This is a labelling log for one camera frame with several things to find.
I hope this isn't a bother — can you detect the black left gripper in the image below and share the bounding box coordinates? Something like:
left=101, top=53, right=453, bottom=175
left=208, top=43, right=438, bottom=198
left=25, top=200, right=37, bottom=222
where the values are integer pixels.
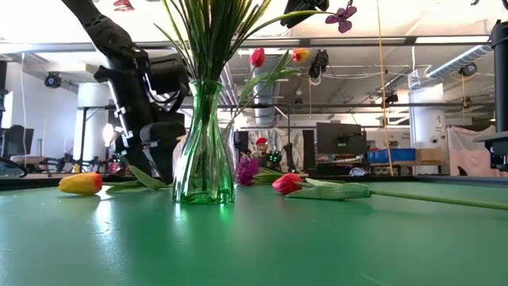
left=94, top=63, right=187, bottom=184

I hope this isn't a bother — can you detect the purple artificial flower bunch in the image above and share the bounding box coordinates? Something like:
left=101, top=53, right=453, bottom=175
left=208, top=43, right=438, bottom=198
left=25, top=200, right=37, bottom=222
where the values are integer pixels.
left=190, top=0, right=358, bottom=120
left=236, top=154, right=287, bottom=187

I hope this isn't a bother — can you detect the yellow orange tulip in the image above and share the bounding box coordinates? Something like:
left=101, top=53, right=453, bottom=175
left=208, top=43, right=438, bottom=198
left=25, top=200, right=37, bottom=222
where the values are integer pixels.
left=58, top=164, right=171, bottom=196
left=237, top=47, right=311, bottom=128

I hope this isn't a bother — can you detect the green glass vase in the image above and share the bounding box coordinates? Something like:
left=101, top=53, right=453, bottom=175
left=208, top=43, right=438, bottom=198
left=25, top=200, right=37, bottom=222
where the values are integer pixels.
left=171, top=79, right=236, bottom=206

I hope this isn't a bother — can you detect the clear glass vase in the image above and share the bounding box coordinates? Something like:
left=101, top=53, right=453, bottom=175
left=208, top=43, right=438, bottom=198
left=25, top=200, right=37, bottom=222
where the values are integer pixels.
left=220, top=118, right=241, bottom=176

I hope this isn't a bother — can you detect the white round column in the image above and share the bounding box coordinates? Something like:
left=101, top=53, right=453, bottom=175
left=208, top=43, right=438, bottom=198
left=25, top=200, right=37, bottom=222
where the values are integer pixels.
left=408, top=83, right=452, bottom=176
left=73, top=82, right=111, bottom=162

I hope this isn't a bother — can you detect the person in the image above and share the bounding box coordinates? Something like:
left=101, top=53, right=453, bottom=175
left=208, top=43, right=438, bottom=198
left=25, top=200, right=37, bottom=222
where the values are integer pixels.
left=253, top=137, right=279, bottom=168

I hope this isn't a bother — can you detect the black computer monitor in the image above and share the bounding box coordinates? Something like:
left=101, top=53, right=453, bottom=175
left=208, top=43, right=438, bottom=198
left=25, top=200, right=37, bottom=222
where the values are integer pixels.
left=316, top=122, right=367, bottom=157
left=0, top=125, right=36, bottom=158

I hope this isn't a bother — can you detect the green table mat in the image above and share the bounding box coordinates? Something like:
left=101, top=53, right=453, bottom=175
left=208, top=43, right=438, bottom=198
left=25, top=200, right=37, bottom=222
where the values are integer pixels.
left=0, top=180, right=508, bottom=286

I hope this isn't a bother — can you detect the blue storage bin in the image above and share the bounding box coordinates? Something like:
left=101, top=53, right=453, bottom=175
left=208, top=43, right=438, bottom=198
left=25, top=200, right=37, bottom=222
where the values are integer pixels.
left=367, top=148, right=417, bottom=164

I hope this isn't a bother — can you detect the cardboard box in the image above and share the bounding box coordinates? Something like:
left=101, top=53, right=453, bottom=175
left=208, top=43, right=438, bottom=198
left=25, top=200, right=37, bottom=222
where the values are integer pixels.
left=415, top=148, right=445, bottom=162

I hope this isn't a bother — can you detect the pale pink cloth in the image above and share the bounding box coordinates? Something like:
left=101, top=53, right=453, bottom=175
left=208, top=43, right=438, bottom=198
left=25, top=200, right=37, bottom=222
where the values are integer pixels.
left=447, top=126, right=497, bottom=178

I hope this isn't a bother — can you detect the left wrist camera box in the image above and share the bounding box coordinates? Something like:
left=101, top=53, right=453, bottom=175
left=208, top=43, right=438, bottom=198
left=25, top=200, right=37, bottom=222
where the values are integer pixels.
left=148, top=53, right=191, bottom=97

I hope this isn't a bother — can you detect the silver ventilation duct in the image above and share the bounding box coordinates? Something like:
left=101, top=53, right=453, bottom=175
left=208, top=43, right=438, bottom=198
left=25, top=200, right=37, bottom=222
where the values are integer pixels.
left=252, top=54, right=287, bottom=126

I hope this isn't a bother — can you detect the black metal rack frame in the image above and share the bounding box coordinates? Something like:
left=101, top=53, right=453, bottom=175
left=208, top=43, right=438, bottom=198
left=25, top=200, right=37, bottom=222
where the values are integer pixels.
left=77, top=102, right=293, bottom=176

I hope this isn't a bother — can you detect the yellow hanging cord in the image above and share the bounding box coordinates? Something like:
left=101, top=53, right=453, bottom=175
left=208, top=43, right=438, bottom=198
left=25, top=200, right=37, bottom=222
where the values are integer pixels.
left=375, top=0, right=394, bottom=176

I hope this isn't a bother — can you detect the white flexible duct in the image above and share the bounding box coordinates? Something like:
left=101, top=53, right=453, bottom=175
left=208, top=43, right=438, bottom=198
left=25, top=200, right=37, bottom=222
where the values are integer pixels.
left=425, top=44, right=495, bottom=79

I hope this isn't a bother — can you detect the black vertical post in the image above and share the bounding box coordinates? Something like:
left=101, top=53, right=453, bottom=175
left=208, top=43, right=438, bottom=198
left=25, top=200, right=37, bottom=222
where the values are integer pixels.
left=490, top=19, right=508, bottom=134

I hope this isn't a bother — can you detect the black metal bracket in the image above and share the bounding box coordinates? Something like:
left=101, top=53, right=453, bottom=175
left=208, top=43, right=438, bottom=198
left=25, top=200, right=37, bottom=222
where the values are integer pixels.
left=473, top=132, right=508, bottom=172

